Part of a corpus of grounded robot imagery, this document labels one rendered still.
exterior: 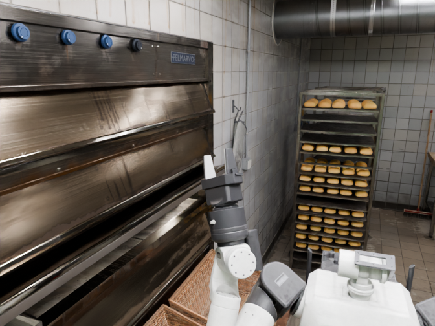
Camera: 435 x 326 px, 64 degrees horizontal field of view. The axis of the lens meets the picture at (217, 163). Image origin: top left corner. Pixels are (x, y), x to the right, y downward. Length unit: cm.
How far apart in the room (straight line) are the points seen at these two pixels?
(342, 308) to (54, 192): 88
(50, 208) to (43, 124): 25
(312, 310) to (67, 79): 96
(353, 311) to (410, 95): 458
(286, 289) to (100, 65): 93
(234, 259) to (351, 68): 471
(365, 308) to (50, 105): 101
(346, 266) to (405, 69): 457
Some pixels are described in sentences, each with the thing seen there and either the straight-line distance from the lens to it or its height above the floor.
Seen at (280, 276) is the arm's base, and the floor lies 141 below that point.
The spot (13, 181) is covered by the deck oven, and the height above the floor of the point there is 166.
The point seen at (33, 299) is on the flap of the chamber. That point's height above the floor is 141.
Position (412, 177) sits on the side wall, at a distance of 555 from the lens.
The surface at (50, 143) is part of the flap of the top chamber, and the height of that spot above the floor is 174.
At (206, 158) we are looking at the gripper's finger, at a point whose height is 173.
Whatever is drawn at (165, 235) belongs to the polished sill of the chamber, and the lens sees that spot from 174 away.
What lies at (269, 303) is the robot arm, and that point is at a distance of 97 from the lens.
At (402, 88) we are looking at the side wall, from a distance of 534.
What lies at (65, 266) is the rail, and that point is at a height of 143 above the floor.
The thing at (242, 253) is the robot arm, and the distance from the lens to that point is 78.
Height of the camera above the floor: 194
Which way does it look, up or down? 15 degrees down
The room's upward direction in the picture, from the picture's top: straight up
